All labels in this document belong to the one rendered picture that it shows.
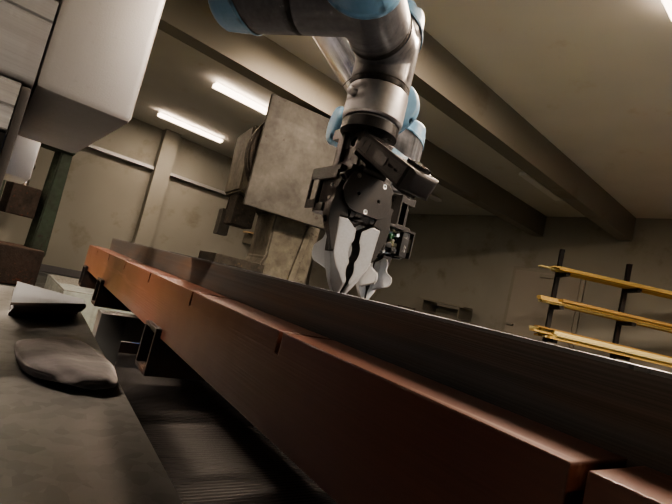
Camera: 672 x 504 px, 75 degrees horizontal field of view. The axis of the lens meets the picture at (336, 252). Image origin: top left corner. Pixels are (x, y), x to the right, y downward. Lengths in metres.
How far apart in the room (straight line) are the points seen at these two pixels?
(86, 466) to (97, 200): 9.03
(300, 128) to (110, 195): 5.25
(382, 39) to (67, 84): 0.38
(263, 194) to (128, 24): 4.58
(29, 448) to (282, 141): 4.61
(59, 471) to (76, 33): 0.31
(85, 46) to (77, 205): 9.15
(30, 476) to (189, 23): 4.44
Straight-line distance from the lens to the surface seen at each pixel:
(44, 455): 0.44
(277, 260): 5.16
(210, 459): 0.80
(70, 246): 9.36
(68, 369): 0.59
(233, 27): 0.58
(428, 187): 0.46
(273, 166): 4.84
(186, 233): 9.85
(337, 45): 0.74
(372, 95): 0.54
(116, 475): 0.42
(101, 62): 0.21
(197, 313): 0.42
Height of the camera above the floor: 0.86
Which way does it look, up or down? 5 degrees up
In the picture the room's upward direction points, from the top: 14 degrees clockwise
